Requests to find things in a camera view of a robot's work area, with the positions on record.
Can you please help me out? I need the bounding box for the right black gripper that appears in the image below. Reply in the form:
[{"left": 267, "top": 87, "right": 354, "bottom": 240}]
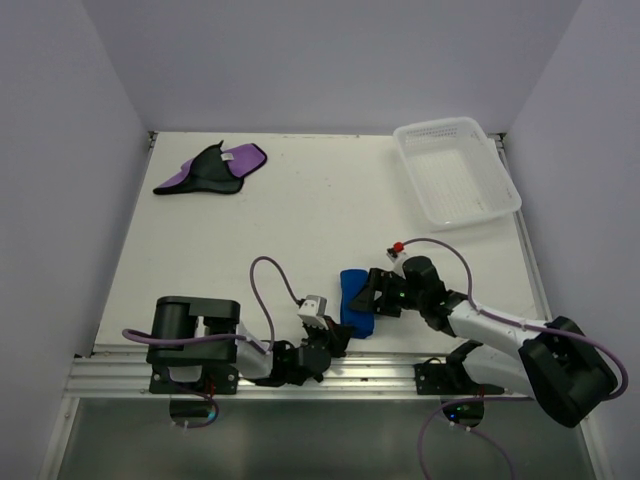
[{"left": 346, "top": 268, "right": 425, "bottom": 318}]

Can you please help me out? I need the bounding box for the blue towel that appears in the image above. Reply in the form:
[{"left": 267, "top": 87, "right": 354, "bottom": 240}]
[{"left": 338, "top": 268, "right": 376, "bottom": 340}]

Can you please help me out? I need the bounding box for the purple and grey towel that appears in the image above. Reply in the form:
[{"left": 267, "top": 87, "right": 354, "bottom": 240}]
[{"left": 153, "top": 141, "right": 268, "bottom": 196}]

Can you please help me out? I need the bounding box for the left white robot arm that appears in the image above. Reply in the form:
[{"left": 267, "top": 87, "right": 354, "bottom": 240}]
[{"left": 146, "top": 296, "right": 354, "bottom": 393}]

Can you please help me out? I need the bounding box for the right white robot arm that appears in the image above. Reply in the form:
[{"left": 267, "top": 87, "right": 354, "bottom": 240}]
[{"left": 346, "top": 256, "right": 619, "bottom": 427}]

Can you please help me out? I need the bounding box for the white plastic basket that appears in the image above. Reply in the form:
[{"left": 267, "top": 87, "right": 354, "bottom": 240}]
[{"left": 393, "top": 117, "right": 522, "bottom": 231}]

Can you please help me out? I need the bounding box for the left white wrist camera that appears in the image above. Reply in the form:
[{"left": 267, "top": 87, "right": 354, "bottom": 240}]
[{"left": 298, "top": 295, "right": 328, "bottom": 330}]

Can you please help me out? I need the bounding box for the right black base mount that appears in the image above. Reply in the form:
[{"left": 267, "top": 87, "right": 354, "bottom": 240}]
[{"left": 413, "top": 358, "right": 505, "bottom": 396}]

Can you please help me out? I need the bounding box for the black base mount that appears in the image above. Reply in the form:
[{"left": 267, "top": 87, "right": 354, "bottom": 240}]
[
  {"left": 149, "top": 364, "right": 238, "bottom": 396},
  {"left": 413, "top": 358, "right": 505, "bottom": 396}
]

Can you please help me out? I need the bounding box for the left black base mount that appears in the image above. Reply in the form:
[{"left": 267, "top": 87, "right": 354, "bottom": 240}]
[{"left": 149, "top": 364, "right": 238, "bottom": 396}]

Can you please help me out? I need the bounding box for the aluminium frame rail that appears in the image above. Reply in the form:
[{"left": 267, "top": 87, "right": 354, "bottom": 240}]
[{"left": 59, "top": 349, "right": 591, "bottom": 406}]

